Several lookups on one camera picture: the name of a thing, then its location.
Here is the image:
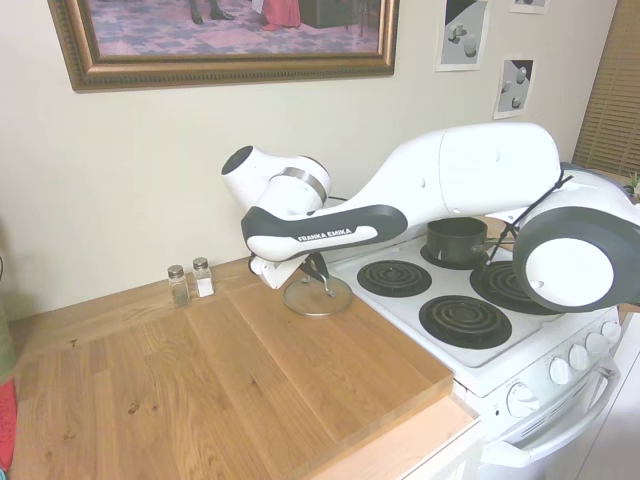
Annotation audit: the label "black cable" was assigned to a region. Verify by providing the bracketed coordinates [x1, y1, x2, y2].
[484, 172, 576, 264]

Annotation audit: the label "white kitchen cabinet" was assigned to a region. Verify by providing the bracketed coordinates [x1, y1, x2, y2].
[439, 418, 488, 480]

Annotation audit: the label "black cooking pot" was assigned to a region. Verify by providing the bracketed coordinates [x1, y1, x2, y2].
[426, 217, 516, 265]

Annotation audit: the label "large wooden cutting board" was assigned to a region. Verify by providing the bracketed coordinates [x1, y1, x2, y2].
[12, 284, 457, 480]

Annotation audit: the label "large white oven knob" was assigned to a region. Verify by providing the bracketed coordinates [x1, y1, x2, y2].
[505, 381, 542, 418]

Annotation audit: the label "glass salt shaker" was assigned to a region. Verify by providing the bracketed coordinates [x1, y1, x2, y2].
[191, 256, 216, 300]

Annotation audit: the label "small grayscale paper print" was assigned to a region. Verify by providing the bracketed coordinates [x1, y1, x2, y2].
[492, 58, 536, 121]

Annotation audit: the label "large grayscale paper print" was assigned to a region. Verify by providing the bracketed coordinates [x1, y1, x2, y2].
[434, 0, 491, 73]

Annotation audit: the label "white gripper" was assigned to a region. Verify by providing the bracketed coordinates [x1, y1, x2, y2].
[249, 253, 331, 292]

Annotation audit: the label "glass pot lid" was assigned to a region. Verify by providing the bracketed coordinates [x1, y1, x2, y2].
[282, 253, 356, 318]

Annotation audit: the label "glass pepper shaker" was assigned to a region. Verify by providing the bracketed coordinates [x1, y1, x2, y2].
[166, 265, 191, 308]

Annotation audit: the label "white oven door handle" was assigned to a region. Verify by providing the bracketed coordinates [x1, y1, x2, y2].
[494, 357, 623, 456]

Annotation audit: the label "white electric stove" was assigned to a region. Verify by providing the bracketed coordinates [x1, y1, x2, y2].
[329, 233, 632, 480]

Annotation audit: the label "gold framed painting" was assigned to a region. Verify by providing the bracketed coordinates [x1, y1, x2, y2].
[47, 0, 401, 93]

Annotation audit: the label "red textured cloth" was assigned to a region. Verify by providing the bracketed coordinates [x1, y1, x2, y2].
[0, 381, 19, 472]

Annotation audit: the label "wooden window blinds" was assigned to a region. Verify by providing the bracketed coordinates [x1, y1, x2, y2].
[571, 0, 640, 177]

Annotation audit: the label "large black coil burner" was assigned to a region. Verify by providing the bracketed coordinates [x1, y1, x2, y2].
[469, 259, 566, 317]

